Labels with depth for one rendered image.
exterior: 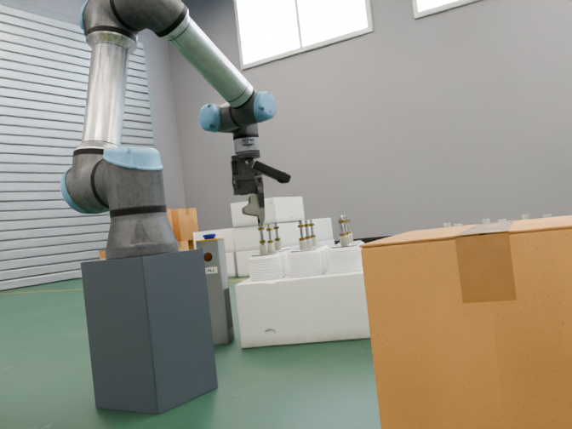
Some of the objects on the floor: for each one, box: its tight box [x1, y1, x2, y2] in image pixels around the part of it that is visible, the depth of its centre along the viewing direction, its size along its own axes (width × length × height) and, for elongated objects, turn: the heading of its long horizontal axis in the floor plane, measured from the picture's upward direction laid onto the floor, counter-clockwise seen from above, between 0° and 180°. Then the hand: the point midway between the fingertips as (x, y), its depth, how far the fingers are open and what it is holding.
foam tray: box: [235, 268, 370, 348], centre depth 184 cm, size 39×39×18 cm
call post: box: [196, 239, 235, 345], centre depth 181 cm, size 7×7×31 cm
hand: (262, 220), depth 175 cm, fingers open, 3 cm apart
